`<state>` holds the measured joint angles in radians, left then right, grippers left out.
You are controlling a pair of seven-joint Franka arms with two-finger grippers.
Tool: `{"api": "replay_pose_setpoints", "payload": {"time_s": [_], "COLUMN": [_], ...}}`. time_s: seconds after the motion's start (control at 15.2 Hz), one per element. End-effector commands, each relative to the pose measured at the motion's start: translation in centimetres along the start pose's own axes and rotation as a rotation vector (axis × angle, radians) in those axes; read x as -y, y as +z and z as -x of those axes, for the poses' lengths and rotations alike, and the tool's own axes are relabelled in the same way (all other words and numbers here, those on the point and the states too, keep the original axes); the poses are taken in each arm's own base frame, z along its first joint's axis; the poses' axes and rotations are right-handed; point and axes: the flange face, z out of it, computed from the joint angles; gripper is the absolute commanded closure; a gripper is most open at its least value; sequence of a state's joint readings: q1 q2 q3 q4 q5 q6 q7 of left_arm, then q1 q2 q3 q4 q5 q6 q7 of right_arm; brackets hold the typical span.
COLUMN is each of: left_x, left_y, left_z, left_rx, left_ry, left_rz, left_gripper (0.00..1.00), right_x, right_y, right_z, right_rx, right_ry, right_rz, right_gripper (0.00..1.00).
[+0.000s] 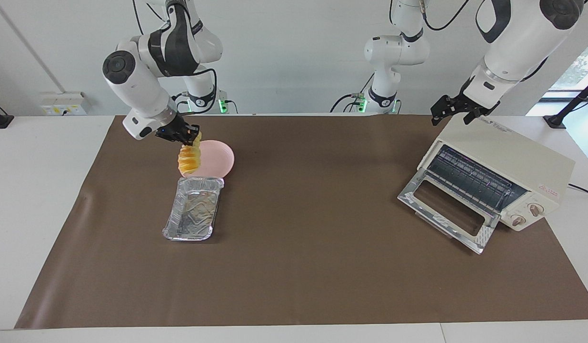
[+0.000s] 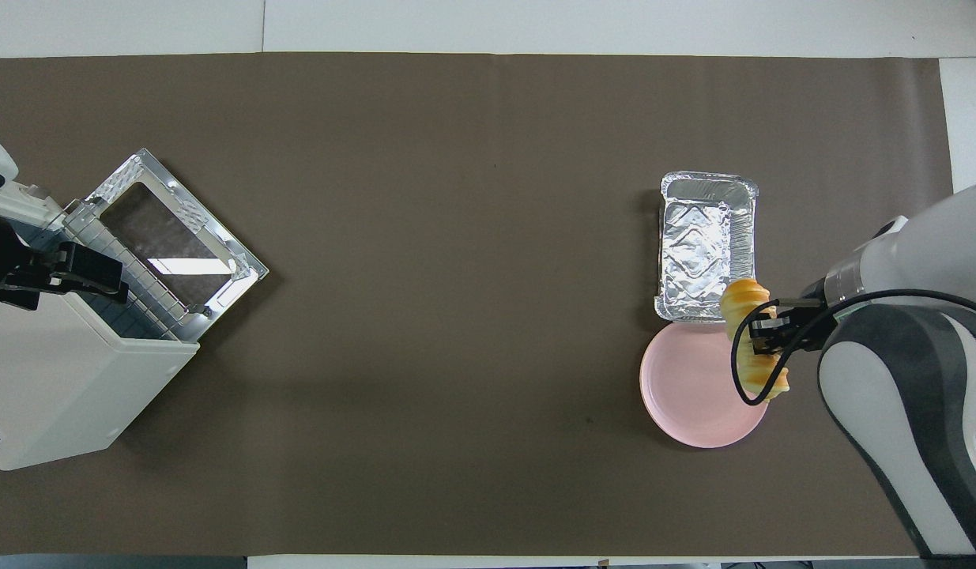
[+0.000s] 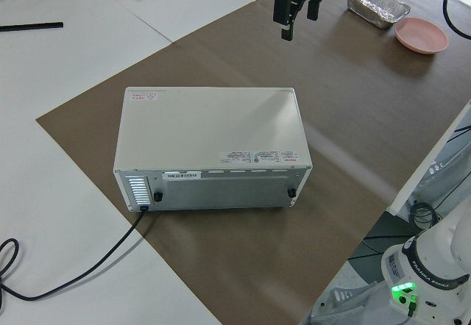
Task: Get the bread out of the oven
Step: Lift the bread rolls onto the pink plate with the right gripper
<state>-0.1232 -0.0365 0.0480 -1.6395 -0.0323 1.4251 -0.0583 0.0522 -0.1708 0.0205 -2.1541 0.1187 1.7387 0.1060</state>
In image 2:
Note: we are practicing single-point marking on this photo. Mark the brown table mat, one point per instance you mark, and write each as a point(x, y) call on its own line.
point(456, 316)

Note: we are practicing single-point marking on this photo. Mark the silver glass oven door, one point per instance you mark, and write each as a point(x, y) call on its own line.
point(167, 237)

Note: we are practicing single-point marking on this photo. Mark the aluminium foil tray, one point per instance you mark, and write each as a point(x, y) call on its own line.
point(701, 245)

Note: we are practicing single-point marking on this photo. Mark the cream toaster oven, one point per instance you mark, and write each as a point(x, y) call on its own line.
point(53, 379)

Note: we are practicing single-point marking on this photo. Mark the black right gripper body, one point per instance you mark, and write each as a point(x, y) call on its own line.
point(808, 325)

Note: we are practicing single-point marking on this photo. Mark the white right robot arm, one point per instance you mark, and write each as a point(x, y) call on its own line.
point(906, 411)

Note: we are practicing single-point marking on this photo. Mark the sliced yellow bread loaf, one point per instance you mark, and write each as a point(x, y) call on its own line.
point(744, 299)

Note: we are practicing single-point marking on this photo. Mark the pink round plate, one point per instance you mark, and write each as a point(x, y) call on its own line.
point(685, 395)

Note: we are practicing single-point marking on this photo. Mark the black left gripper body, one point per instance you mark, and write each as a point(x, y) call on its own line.
point(5, 261)

